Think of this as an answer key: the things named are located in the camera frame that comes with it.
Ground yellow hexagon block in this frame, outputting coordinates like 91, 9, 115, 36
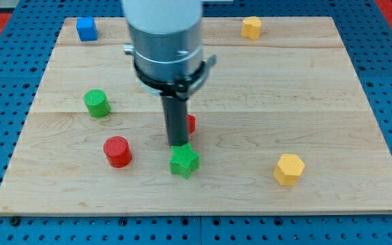
273, 153, 305, 186

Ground wooden board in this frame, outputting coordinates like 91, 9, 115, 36
0, 17, 392, 216

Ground green star block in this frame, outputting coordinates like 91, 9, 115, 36
169, 142, 199, 179

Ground blue cube block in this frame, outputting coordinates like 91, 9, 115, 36
76, 17, 97, 42

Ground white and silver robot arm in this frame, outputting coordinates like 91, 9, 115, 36
122, 0, 216, 101

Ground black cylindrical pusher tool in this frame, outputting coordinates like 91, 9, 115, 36
162, 97, 189, 146

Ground yellow heart block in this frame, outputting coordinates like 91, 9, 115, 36
241, 16, 262, 40

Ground red block behind pusher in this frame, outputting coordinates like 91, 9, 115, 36
187, 114, 196, 134

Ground red cylinder block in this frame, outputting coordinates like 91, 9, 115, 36
103, 136, 132, 168

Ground green cylinder block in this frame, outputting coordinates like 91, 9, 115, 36
84, 89, 111, 118

